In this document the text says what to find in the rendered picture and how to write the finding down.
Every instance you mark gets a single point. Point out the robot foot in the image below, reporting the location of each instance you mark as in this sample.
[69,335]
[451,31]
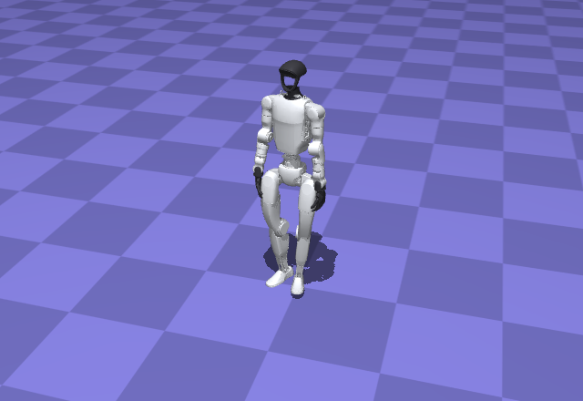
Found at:
[297,286]
[279,277]

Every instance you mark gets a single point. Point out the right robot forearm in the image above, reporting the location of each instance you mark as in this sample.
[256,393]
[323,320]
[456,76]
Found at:
[261,154]

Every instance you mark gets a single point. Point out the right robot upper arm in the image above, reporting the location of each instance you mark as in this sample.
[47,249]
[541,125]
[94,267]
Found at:
[265,134]

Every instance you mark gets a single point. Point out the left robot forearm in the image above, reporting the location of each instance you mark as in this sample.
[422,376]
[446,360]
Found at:
[318,167]

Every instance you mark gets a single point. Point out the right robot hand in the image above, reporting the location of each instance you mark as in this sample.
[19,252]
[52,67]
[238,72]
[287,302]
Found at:
[257,173]

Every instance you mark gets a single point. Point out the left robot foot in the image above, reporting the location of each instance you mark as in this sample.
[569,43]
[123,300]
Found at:
[297,286]

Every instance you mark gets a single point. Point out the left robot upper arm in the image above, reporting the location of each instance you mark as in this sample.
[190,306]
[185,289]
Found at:
[316,114]

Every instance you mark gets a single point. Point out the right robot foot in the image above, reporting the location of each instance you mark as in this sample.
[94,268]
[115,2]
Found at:
[279,277]

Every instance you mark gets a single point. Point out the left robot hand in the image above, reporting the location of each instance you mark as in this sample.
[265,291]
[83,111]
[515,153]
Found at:
[320,196]

